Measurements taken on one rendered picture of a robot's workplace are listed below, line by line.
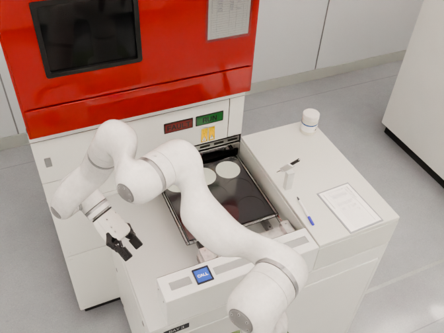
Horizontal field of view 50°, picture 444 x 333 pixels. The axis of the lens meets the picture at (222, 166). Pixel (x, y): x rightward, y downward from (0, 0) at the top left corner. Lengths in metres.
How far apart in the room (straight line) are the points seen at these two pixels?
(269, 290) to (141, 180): 0.38
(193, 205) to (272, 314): 0.30
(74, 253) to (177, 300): 0.79
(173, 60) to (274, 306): 0.89
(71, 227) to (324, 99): 2.58
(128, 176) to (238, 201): 0.81
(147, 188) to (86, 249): 1.13
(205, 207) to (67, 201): 0.49
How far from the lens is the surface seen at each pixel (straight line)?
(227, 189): 1.90
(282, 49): 3.93
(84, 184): 1.44
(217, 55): 1.69
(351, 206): 1.83
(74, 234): 2.12
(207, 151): 2.00
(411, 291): 2.92
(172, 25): 1.58
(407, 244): 3.12
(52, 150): 1.79
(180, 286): 1.55
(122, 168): 1.13
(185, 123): 1.87
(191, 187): 1.15
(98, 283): 2.44
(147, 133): 1.84
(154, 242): 1.83
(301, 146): 2.04
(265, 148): 2.00
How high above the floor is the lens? 2.27
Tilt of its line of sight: 43 degrees down
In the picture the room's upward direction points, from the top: 4 degrees clockwise
